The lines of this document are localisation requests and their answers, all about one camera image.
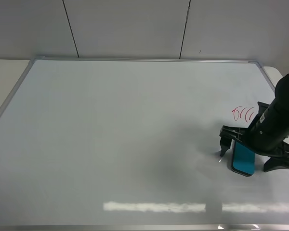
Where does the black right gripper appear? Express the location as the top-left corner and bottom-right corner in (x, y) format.
(220, 101), (289, 172)

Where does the teal whiteboard eraser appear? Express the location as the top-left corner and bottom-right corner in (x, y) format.
(231, 141), (255, 177)

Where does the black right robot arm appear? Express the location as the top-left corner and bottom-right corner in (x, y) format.
(220, 73), (289, 177)

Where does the red marker scribble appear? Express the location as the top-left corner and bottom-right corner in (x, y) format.
(232, 106), (256, 123)

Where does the white whiteboard with aluminium frame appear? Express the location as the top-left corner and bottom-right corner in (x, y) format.
(0, 58), (289, 231)

